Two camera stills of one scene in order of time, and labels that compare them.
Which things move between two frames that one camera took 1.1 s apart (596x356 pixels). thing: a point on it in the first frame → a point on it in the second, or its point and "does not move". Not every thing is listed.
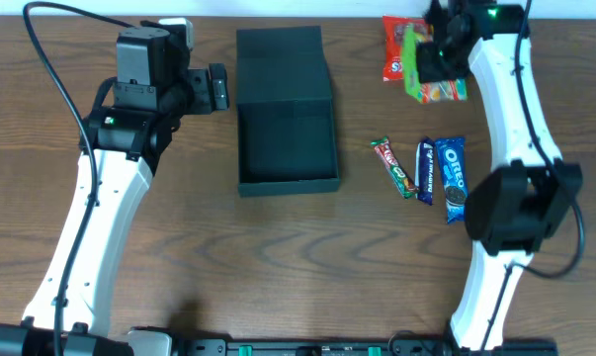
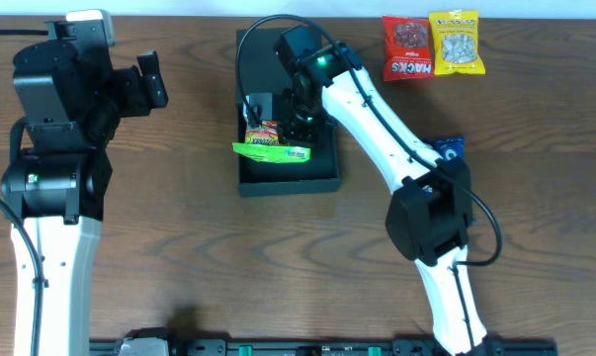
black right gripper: [437, 64] → [276, 117]
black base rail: [359, 347] does not move
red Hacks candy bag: [392, 43] does not move
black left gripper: [218, 87] → [152, 81]
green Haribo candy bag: [455, 90] → [262, 143]
